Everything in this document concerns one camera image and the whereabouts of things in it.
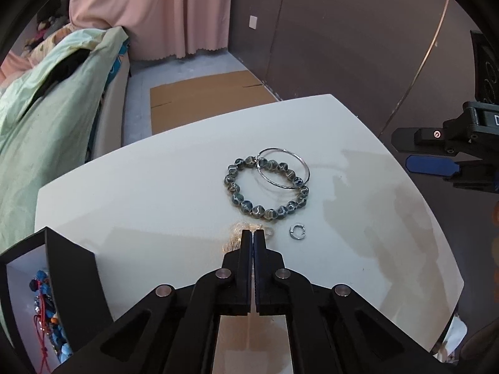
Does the flattened brown cardboard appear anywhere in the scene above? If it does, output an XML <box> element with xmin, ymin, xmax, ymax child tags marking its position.
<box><xmin>150</xmin><ymin>70</ymin><xmax>279</xmax><ymax>137</ymax></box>

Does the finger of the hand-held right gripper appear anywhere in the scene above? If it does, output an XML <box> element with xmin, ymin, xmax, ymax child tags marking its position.
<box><xmin>405</xmin><ymin>155</ymin><xmax>499</xmax><ymax>193</ymax></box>
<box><xmin>391</xmin><ymin>127</ymin><xmax>446</xmax><ymax>154</ymax></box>

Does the thin silver hoop bangle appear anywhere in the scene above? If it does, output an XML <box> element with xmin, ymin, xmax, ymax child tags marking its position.
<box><xmin>256</xmin><ymin>147</ymin><xmax>311</xmax><ymax>191</ymax></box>

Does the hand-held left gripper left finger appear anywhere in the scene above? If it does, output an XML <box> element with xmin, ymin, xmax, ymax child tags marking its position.
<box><xmin>51</xmin><ymin>229</ymin><xmax>254</xmax><ymax>374</ymax></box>

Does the dark brown wardrobe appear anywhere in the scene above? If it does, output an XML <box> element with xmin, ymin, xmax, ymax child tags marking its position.
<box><xmin>228</xmin><ymin>0</ymin><xmax>499</xmax><ymax>188</ymax></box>

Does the grey marbled bead bracelet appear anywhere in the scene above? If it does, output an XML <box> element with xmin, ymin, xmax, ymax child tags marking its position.
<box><xmin>223</xmin><ymin>156</ymin><xmax>310</xmax><ymax>221</ymax></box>

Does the black cloth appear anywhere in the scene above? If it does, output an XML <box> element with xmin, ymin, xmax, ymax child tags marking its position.
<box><xmin>41</xmin><ymin>49</ymin><xmax>92</xmax><ymax>94</ymax></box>

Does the tangle of mixed bead bracelets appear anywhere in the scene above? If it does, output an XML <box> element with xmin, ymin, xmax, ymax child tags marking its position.
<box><xmin>43</xmin><ymin>298</ymin><xmax>61</xmax><ymax>336</ymax></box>

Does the pink curtain hanging straight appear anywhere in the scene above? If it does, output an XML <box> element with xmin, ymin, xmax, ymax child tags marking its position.
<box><xmin>68</xmin><ymin>0</ymin><xmax>235</xmax><ymax>61</ymax></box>

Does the pale green duvet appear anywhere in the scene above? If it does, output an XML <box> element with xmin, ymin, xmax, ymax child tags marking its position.
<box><xmin>0</xmin><ymin>27</ymin><xmax>127</xmax><ymax>125</ymax></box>

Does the red string bracelet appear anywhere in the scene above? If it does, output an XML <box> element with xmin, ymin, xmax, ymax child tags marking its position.
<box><xmin>33</xmin><ymin>296</ymin><xmax>55</xmax><ymax>372</ymax></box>

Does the blue knotted cord bracelet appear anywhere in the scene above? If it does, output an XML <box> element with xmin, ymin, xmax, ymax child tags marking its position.
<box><xmin>29</xmin><ymin>269</ymin><xmax>73</xmax><ymax>363</ymax></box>

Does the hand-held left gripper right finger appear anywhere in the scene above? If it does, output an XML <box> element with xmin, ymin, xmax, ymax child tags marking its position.
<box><xmin>253</xmin><ymin>229</ymin><xmax>457</xmax><ymax>374</ymax></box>

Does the bed with green sheet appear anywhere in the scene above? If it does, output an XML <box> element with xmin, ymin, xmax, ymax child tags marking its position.
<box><xmin>0</xmin><ymin>39</ymin><xmax>131</xmax><ymax>332</ymax></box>

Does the pile of plush toys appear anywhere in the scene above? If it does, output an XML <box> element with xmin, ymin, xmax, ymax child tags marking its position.
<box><xmin>23</xmin><ymin>16</ymin><xmax>65</xmax><ymax>53</ymax></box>

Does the black box with white inside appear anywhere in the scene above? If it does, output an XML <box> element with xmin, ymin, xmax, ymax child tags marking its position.
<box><xmin>0</xmin><ymin>226</ymin><xmax>114</xmax><ymax>359</ymax></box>

